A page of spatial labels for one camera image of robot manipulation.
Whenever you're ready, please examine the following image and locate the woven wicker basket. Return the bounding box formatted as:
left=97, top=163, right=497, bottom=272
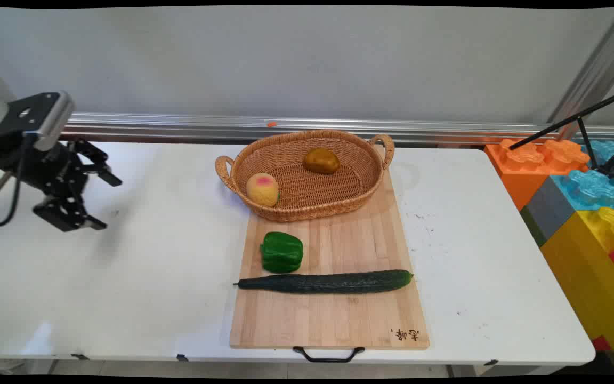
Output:
left=215, top=130, right=395, bottom=223

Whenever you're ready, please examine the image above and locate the orange toy block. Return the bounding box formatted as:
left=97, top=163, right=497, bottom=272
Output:
left=484, top=138, right=591, bottom=211

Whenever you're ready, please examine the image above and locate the green bell pepper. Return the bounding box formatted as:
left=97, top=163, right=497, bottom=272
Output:
left=260, top=231, right=304, bottom=274

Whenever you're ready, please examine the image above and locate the brown potato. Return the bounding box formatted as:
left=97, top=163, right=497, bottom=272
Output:
left=303, top=148, right=341, bottom=175

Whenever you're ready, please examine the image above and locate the blue toy block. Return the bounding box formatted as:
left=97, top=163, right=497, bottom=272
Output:
left=550, top=140, right=614, bottom=209

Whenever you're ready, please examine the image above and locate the aluminium post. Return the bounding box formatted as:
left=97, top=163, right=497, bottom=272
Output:
left=547, top=8, right=614, bottom=139

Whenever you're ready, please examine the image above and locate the black cable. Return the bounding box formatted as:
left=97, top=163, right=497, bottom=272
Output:
left=0, top=133, right=26, bottom=228

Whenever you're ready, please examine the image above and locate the wooden cutting board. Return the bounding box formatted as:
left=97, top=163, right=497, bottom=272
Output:
left=229, top=168, right=430, bottom=363

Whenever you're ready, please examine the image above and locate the yellow toy block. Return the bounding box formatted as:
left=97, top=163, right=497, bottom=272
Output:
left=540, top=205, right=614, bottom=375

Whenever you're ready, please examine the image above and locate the dark green cucumber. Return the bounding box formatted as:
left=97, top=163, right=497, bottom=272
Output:
left=233, top=269, right=414, bottom=295

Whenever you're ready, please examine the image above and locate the black tripod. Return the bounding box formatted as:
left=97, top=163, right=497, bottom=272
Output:
left=508, top=87, right=614, bottom=180

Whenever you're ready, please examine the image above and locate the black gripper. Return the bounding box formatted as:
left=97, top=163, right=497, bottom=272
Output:
left=0, top=133, right=123, bottom=233

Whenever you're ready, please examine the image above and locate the aluminium rail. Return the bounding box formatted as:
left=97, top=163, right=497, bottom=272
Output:
left=59, top=112, right=614, bottom=146

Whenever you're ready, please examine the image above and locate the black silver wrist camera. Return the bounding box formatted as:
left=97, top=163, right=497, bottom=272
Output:
left=6, top=92, right=76, bottom=151

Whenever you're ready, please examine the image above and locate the yellow pink peach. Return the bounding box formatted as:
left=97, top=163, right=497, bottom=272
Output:
left=246, top=173, right=280, bottom=207

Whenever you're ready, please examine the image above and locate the grey toy block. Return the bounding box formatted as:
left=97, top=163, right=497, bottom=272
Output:
left=520, top=176, right=577, bottom=247

